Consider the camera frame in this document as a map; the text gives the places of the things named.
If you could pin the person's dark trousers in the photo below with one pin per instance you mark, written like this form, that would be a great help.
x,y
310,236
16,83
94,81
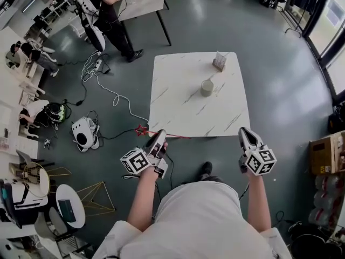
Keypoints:
x,y
210,178

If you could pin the person's black shoe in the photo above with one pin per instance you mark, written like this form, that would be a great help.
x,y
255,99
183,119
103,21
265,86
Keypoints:
x,y
206,169

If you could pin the brown cardboard box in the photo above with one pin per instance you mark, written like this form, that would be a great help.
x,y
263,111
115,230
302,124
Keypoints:
x,y
323,155

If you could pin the red star wand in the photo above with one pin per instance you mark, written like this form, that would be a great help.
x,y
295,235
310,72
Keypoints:
x,y
178,136

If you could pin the white marble square table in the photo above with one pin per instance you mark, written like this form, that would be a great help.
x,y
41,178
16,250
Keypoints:
x,y
183,104

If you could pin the teal box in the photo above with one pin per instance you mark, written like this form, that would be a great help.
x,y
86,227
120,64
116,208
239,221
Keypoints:
x,y
67,210

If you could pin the person's right forearm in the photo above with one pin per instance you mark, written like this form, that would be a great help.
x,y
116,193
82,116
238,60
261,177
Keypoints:
x,y
258,201

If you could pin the person's white shirt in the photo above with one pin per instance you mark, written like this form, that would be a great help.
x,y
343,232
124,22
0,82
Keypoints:
x,y
196,223

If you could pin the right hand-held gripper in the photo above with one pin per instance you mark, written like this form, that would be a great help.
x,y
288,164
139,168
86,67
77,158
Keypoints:
x,y
261,161

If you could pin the wooden card holder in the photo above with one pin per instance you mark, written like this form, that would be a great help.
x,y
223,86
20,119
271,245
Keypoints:
x,y
219,63

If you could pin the round white side table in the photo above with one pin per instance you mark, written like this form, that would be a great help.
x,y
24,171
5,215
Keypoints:
x,y
79,206

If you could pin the white rounded backpack device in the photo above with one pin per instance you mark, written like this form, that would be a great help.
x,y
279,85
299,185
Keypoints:
x,y
82,133

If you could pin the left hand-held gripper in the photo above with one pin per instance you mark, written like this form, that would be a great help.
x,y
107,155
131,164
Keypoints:
x,y
136,161

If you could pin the pack of water bottles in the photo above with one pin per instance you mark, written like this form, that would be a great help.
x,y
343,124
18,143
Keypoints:
x,y
326,198

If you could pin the black bag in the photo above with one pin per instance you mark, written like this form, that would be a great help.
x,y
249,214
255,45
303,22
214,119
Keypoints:
x,y
337,120

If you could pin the white power strip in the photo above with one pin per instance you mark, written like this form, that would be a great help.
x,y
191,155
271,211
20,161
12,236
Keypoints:
x,y
98,64

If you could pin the grey cup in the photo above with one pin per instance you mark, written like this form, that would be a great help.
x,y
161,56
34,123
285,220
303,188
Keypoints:
x,y
207,90

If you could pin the white black backpack rig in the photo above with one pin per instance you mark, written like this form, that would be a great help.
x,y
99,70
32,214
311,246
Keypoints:
x,y
24,198

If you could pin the person's left hand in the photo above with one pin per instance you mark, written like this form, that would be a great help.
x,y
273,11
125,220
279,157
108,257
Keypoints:
x,y
163,150

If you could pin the person's left forearm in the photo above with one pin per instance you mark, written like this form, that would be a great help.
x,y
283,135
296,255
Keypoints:
x,y
144,198

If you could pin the round wall mirror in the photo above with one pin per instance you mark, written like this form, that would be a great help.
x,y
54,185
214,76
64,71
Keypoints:
x,y
12,59

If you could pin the grey marble table black legs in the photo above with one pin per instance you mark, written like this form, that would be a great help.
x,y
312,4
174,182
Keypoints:
x,y
145,3

